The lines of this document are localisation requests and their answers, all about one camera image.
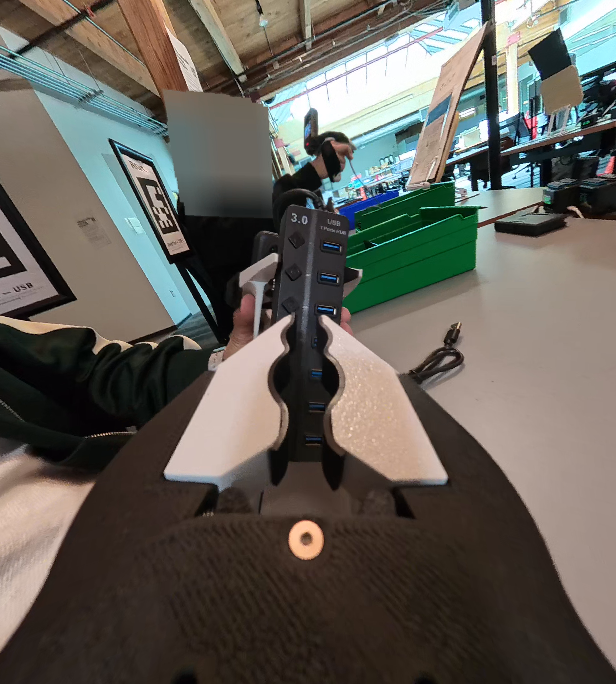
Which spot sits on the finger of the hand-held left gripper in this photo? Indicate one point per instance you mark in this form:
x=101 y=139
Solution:
x=257 y=275
x=352 y=277

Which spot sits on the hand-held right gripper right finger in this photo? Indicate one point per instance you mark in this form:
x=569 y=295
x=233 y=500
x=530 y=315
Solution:
x=383 y=422

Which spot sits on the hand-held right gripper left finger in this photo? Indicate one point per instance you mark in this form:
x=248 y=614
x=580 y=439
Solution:
x=228 y=422

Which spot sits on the black USB hub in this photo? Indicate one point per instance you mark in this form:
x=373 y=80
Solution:
x=308 y=278

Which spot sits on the green plastic bin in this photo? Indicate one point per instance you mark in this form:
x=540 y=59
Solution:
x=409 y=256

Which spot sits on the person's left forearm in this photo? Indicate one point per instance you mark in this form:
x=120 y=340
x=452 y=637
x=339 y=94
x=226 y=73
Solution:
x=126 y=368

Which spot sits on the blue plastic bin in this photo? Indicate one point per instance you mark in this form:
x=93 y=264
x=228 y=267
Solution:
x=367 y=204

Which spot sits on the black red handheld device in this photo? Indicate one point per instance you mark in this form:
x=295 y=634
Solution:
x=311 y=131

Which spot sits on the black external drive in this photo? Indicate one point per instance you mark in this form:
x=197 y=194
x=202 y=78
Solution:
x=530 y=223

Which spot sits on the wooden board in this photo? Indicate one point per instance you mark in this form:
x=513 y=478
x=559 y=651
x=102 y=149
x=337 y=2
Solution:
x=447 y=107

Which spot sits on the black battery charger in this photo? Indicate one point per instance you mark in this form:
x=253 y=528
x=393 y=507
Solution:
x=605 y=193
x=560 y=196

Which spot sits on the long wooden workbench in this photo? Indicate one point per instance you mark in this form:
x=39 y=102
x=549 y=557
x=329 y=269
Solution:
x=554 y=138

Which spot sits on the person in green jacket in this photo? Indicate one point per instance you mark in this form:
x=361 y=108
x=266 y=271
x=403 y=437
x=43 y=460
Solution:
x=8 y=534

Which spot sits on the black and tan panel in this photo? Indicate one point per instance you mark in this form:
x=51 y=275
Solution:
x=559 y=80

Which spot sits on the paper wall notice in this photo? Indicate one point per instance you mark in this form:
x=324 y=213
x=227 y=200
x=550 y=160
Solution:
x=94 y=232

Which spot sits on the black steel post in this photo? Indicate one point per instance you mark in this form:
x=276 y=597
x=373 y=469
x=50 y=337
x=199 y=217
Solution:
x=492 y=107

